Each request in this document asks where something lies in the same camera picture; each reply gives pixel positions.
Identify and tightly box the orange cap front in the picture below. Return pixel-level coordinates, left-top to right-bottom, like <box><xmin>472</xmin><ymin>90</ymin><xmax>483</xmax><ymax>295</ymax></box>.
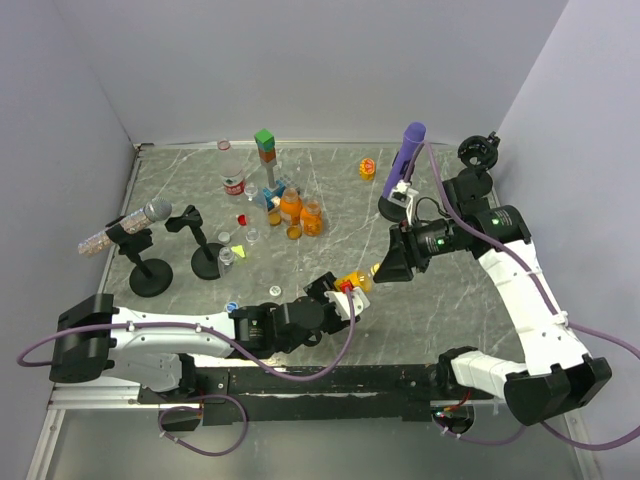
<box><xmin>286</xmin><ymin>225</ymin><xmax>302</xmax><ymax>240</ymax></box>

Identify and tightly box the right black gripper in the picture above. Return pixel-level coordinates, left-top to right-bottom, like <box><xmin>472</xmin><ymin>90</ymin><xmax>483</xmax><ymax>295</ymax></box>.
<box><xmin>373</xmin><ymin>215</ymin><xmax>462</xmax><ymax>283</ymax></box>

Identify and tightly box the black stand holding microphone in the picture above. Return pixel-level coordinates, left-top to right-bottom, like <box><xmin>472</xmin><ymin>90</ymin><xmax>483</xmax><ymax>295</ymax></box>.
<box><xmin>106</xmin><ymin>217</ymin><xmax>173</xmax><ymax>298</ymax></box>

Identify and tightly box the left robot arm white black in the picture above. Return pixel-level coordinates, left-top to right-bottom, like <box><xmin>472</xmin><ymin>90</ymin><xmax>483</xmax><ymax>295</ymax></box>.
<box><xmin>49</xmin><ymin>274</ymin><xmax>370</xmax><ymax>402</ymax></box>

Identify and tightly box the colourful block tower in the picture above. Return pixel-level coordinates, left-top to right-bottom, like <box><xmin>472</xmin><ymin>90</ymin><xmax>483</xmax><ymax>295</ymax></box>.
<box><xmin>254</xmin><ymin>129</ymin><xmax>301</xmax><ymax>211</ymax></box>

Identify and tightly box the lime green block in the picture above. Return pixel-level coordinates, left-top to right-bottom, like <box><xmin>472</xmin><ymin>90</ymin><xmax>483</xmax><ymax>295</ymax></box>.
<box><xmin>231</xmin><ymin>245</ymin><xmax>246</xmax><ymax>258</ymax></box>

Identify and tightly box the purple cable loop below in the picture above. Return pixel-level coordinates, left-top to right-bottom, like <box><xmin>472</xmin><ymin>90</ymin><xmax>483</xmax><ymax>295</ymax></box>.
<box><xmin>157</xmin><ymin>392</ymin><xmax>250</xmax><ymax>456</ymax></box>

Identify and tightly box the short orange bottle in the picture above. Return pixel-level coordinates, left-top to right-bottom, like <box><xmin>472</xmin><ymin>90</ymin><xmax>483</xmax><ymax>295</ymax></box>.
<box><xmin>300</xmin><ymin>200</ymin><xmax>324</xmax><ymax>236</ymax></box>

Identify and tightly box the yellow orange toy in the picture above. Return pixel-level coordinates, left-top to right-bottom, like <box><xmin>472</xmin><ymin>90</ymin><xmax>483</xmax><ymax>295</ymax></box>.
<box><xmin>358</xmin><ymin>158</ymin><xmax>376</xmax><ymax>181</ymax></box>

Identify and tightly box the black microphone stand centre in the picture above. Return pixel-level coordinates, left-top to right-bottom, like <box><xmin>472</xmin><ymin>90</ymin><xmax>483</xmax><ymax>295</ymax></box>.
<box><xmin>377</xmin><ymin>152</ymin><xmax>419</xmax><ymax>224</ymax></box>

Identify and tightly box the silver glitter microphone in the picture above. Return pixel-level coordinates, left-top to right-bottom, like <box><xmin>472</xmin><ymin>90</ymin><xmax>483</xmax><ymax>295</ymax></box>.
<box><xmin>77</xmin><ymin>197</ymin><xmax>172</xmax><ymax>257</ymax></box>

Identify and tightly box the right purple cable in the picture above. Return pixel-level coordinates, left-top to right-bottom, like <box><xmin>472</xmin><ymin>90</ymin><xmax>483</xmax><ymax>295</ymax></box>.
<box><xmin>404</xmin><ymin>143</ymin><xmax>640</xmax><ymax>451</ymax></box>

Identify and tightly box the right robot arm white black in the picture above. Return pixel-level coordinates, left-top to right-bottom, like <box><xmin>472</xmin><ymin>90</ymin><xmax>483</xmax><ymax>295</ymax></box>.
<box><xmin>374</xmin><ymin>168</ymin><xmax>612</xmax><ymax>426</ymax></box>

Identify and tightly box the small clear bottle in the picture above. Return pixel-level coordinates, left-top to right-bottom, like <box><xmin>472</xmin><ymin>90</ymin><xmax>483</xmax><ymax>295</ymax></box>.
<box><xmin>244</xmin><ymin>182</ymin><xmax>267</xmax><ymax>210</ymax></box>

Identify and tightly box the black ring stand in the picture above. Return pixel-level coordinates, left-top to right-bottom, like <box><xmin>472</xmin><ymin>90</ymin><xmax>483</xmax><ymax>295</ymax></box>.
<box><xmin>457</xmin><ymin>131</ymin><xmax>501</xmax><ymax>175</ymax></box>

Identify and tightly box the yellow juice bottle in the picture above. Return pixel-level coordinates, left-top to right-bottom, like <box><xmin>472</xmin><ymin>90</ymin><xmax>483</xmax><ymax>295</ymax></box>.
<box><xmin>334</xmin><ymin>263</ymin><xmax>380</xmax><ymax>293</ymax></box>

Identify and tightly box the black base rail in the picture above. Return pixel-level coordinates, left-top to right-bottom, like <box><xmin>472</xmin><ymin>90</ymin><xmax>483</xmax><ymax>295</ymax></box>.
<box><xmin>137</xmin><ymin>363</ymin><xmax>481</xmax><ymax>426</ymax></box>

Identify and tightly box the tall orange bottle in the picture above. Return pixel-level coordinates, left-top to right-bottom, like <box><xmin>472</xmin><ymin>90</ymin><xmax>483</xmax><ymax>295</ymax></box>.
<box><xmin>279</xmin><ymin>187</ymin><xmax>302</xmax><ymax>226</ymax></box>

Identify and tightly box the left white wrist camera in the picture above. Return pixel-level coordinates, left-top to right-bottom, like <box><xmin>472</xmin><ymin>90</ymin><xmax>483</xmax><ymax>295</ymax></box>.
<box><xmin>324</xmin><ymin>287</ymin><xmax>371</xmax><ymax>321</ymax></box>

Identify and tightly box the orange cap near bottles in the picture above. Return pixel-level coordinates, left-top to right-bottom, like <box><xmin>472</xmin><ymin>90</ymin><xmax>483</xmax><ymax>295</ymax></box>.
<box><xmin>269</xmin><ymin>213</ymin><xmax>281</xmax><ymax>226</ymax></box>

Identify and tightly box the empty black microphone stand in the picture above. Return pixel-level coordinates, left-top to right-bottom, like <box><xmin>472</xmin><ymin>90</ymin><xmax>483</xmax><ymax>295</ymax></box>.
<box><xmin>165</xmin><ymin>205</ymin><xmax>222</xmax><ymax>280</ymax></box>

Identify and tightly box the purple microphone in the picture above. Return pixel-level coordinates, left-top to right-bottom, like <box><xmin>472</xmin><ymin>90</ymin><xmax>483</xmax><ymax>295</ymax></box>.
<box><xmin>381</xmin><ymin>122</ymin><xmax>427</xmax><ymax>198</ymax></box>

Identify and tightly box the red label water bottle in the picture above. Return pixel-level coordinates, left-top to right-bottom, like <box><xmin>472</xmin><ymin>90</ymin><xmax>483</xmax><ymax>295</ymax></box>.
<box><xmin>217</xmin><ymin>139</ymin><xmax>245</xmax><ymax>196</ymax></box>

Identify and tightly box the clear plastic bottle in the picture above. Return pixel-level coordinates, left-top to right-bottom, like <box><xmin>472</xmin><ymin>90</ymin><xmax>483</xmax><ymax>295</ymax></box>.
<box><xmin>218</xmin><ymin>246</ymin><xmax>236</xmax><ymax>277</ymax></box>

